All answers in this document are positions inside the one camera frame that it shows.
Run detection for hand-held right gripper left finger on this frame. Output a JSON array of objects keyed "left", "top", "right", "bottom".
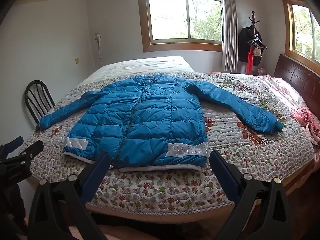
[{"left": 27, "top": 151, "right": 112, "bottom": 240}]

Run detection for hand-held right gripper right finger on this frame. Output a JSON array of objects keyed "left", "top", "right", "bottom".
[{"left": 209, "top": 150, "right": 293, "bottom": 240}]

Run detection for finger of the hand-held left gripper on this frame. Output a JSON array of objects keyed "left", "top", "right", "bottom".
[
  {"left": 0, "top": 136, "right": 24, "bottom": 157},
  {"left": 5, "top": 140, "right": 44, "bottom": 166}
]

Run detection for blue puffer jacket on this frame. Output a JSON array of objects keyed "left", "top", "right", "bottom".
[{"left": 35, "top": 72, "right": 284, "bottom": 173}]

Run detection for person's left forearm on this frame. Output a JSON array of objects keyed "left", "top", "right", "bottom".
[{"left": 0, "top": 184, "right": 28, "bottom": 235}]

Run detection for black clothes hanger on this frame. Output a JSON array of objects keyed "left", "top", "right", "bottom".
[{"left": 246, "top": 36, "right": 267, "bottom": 50}]

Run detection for floral quilted bedspread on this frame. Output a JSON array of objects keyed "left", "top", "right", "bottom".
[{"left": 19, "top": 55, "right": 315, "bottom": 218}]

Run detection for black metal chair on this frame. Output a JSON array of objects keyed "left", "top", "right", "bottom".
[{"left": 24, "top": 80, "right": 56, "bottom": 125}]

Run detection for bed base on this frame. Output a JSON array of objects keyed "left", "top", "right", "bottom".
[{"left": 85, "top": 170, "right": 313, "bottom": 227}]

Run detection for pink floral blanket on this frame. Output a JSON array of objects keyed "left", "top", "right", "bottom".
[{"left": 260, "top": 75, "right": 320, "bottom": 145}]

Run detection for red hanging bag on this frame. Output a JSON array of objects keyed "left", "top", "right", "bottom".
[{"left": 246, "top": 51, "right": 254, "bottom": 74}]

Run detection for dark wooden headboard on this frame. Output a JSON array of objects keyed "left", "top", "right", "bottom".
[{"left": 274, "top": 54, "right": 320, "bottom": 120}]

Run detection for white patterned hanging garment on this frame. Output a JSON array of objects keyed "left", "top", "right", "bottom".
[{"left": 252, "top": 49, "right": 262, "bottom": 67}]

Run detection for dark hanging coat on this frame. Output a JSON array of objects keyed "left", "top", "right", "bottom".
[{"left": 237, "top": 26, "right": 255, "bottom": 62}]

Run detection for white pleated curtain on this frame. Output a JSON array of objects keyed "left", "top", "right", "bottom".
[{"left": 217, "top": 0, "right": 238, "bottom": 72}]

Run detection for wooden coat rack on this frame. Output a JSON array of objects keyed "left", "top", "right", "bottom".
[{"left": 247, "top": 10, "right": 259, "bottom": 43}]

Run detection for narrow wooden-framed window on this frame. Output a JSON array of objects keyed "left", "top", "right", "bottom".
[{"left": 272, "top": 0, "right": 320, "bottom": 64}]

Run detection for wide wooden-framed window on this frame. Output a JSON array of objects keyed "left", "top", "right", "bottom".
[{"left": 136, "top": 0, "right": 224, "bottom": 53}]

